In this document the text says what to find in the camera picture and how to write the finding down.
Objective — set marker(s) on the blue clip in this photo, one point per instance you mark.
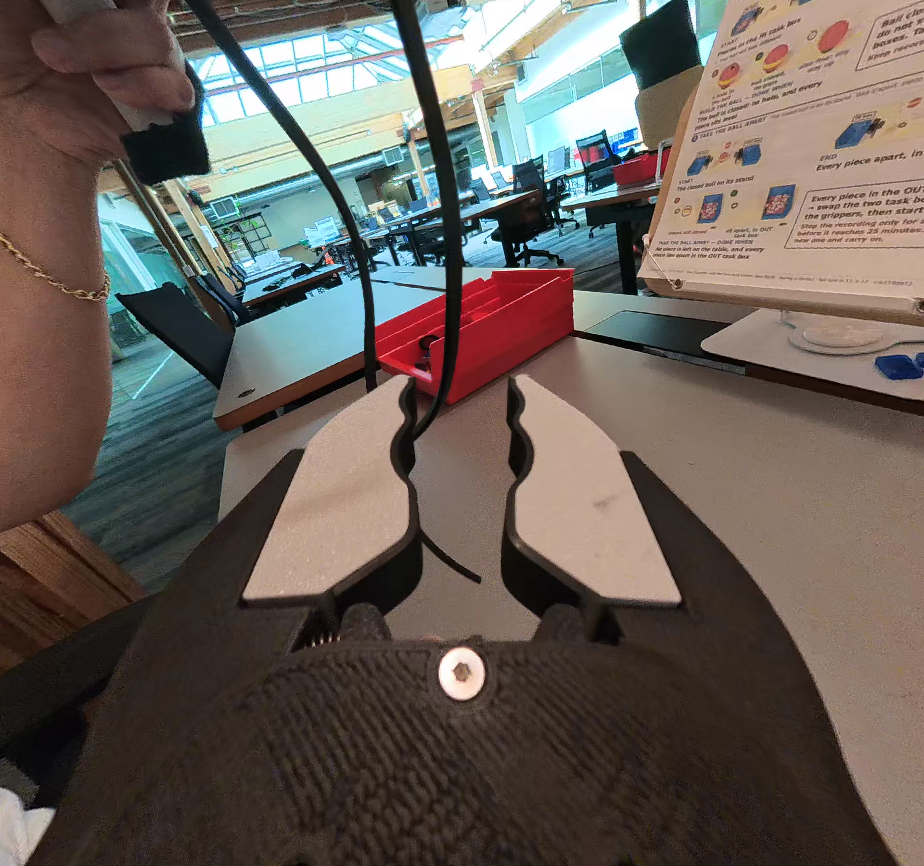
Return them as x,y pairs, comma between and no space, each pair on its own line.
898,367

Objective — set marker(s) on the red plastic bin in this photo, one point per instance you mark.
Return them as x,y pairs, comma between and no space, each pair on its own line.
638,169
498,325

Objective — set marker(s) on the instruction sheet board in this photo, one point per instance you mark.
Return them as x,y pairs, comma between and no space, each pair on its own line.
809,130

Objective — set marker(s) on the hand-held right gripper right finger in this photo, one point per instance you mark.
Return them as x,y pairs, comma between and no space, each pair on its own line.
592,520

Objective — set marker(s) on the person's left hand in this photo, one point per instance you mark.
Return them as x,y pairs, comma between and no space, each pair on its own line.
58,101

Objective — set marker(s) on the grey desk with wooden edge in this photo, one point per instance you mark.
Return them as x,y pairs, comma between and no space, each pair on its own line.
311,339

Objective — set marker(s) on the wooden pillar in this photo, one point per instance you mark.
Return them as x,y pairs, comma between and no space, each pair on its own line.
58,592

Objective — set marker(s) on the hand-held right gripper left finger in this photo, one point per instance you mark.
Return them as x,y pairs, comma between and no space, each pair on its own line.
332,520

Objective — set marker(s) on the white stand base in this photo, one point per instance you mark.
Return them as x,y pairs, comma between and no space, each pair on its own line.
780,339

